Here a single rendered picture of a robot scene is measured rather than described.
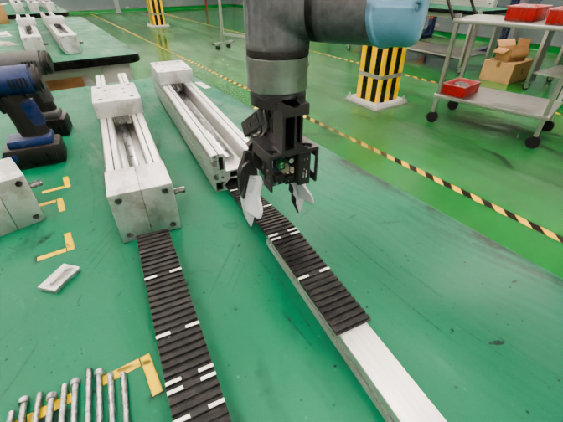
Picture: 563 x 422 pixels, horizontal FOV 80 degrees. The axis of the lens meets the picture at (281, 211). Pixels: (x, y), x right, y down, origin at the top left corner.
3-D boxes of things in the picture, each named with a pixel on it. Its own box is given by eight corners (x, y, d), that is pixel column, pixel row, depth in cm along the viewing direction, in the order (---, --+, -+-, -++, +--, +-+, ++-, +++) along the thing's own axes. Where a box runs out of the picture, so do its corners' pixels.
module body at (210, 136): (259, 182, 74) (257, 146, 69) (215, 192, 70) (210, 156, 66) (182, 90, 133) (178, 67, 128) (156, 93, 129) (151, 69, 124)
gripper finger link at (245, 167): (234, 198, 49) (250, 142, 46) (230, 193, 50) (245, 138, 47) (261, 200, 52) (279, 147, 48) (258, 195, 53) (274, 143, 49)
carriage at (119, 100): (147, 123, 88) (140, 96, 84) (100, 130, 84) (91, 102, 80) (139, 105, 99) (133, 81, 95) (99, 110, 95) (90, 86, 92)
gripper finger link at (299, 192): (311, 227, 53) (295, 185, 47) (293, 208, 58) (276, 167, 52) (327, 217, 54) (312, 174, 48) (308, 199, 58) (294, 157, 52)
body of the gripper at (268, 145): (268, 198, 44) (266, 107, 37) (245, 169, 50) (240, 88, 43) (317, 184, 47) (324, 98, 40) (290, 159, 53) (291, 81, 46)
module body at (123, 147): (172, 203, 67) (163, 165, 62) (119, 215, 64) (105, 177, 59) (131, 96, 126) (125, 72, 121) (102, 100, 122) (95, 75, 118)
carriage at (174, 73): (194, 90, 113) (192, 69, 109) (162, 94, 109) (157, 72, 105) (184, 79, 124) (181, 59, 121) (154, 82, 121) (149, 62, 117)
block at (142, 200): (194, 223, 62) (186, 179, 56) (123, 243, 57) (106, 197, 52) (184, 199, 68) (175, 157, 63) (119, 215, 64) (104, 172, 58)
